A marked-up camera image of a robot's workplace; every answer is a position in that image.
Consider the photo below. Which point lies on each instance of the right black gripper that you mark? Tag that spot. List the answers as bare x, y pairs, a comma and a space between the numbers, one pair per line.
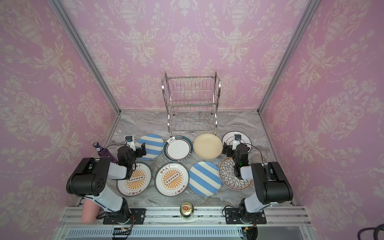
229, 150

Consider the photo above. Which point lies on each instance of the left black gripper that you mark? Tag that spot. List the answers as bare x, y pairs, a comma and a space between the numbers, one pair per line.
139, 151

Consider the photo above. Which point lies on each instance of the white plate dark rim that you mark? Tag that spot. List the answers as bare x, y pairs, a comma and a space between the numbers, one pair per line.
228, 138

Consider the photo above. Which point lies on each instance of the plain cream plate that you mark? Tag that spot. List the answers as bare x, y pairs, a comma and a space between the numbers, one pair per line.
208, 146

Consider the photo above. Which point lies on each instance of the green red rimmed white plate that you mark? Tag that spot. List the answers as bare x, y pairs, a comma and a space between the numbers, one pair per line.
178, 149

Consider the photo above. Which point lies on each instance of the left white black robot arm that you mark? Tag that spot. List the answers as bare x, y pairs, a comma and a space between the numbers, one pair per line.
89, 180

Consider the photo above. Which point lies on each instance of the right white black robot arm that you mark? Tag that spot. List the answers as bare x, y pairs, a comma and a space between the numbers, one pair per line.
271, 184

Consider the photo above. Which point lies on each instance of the blue striped plate rear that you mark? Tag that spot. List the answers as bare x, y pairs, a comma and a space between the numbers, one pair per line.
154, 146

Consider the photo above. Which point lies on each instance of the blue striped plate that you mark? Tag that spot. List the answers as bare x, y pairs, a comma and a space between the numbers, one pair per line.
204, 179
154, 146

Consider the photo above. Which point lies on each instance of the floral pattern plate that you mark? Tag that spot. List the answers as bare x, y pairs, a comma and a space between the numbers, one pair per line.
227, 175

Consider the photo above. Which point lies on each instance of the orange sunburst plate left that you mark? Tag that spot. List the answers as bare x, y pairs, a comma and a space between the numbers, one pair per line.
138, 183

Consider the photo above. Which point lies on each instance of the orange sunburst plate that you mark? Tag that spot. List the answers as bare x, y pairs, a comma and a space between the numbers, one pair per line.
138, 183
172, 179

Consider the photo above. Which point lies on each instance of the tape roll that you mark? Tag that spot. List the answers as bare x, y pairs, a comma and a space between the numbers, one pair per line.
258, 158

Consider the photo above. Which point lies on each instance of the blue striped plate front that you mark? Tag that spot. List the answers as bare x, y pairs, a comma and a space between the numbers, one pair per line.
204, 179

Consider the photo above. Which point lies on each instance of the orange sunburst plate right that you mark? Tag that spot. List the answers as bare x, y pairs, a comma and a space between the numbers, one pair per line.
172, 179

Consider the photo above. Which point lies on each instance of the purple bottle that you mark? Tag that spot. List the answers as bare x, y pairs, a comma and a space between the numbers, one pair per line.
104, 153

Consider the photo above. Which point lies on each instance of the green gold can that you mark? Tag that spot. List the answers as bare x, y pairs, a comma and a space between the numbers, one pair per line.
187, 210

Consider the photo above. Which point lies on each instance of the pink cup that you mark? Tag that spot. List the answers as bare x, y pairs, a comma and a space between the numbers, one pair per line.
89, 212

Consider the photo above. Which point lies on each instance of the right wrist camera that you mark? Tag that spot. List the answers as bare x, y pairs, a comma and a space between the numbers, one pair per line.
236, 141

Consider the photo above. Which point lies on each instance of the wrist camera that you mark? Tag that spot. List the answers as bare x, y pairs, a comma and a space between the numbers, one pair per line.
130, 142
236, 141

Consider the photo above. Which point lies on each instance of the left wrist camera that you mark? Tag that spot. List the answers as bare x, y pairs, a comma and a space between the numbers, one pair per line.
130, 142

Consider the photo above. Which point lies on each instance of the silver wire dish rack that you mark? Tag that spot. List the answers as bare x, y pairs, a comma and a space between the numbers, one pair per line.
192, 103

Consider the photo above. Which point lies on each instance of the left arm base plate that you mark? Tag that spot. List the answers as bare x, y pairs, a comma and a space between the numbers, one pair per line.
136, 217

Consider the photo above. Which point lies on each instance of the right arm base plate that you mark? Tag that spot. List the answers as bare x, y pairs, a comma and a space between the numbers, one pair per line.
235, 216

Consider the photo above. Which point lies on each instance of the aluminium rail frame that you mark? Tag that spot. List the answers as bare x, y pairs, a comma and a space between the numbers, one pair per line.
208, 223

